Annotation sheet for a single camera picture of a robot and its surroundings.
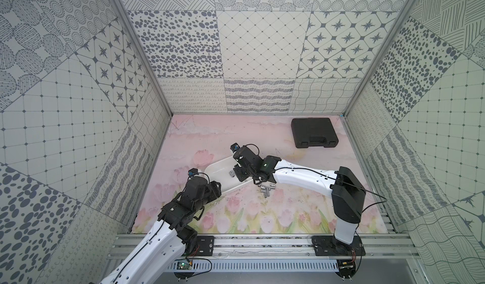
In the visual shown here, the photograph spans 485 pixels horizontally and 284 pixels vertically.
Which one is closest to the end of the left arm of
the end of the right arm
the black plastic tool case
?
the end of the right arm

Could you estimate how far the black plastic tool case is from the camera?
103 cm

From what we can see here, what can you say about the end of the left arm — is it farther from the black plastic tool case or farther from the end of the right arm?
the black plastic tool case

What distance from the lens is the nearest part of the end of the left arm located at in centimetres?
54

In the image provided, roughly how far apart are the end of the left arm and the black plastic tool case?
621 mm
